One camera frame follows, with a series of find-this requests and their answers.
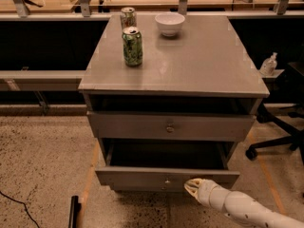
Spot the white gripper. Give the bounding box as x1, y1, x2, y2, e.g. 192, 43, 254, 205
184, 179, 222, 208

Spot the grey drawer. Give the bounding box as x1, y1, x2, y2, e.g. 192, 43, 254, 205
87, 111, 256, 142
96, 140, 239, 192

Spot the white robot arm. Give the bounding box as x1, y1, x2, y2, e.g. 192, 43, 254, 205
184, 179, 304, 228

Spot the grey wooden drawer cabinet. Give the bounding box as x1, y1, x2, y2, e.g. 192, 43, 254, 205
78, 13, 270, 169

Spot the grey top drawer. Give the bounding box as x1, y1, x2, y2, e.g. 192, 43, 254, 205
87, 111, 256, 142

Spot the black bar on floor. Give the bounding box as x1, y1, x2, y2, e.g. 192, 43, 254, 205
68, 196, 81, 228

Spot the clear sanitizer pump bottle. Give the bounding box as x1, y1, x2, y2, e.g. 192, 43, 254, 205
259, 52, 277, 76

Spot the black office chair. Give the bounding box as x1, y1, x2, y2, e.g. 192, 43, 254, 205
245, 62, 304, 162

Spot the green soda can front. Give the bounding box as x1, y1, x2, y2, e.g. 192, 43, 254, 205
122, 27, 143, 67

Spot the white ceramic bowl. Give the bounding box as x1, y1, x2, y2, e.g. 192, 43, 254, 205
155, 12, 185, 36

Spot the green white soda can rear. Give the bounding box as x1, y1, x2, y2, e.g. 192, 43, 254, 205
121, 7, 137, 29

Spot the black floor cable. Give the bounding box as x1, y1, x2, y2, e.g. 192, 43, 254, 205
0, 190, 42, 228

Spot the grey metal rail shelf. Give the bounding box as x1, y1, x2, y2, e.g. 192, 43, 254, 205
0, 70, 85, 91

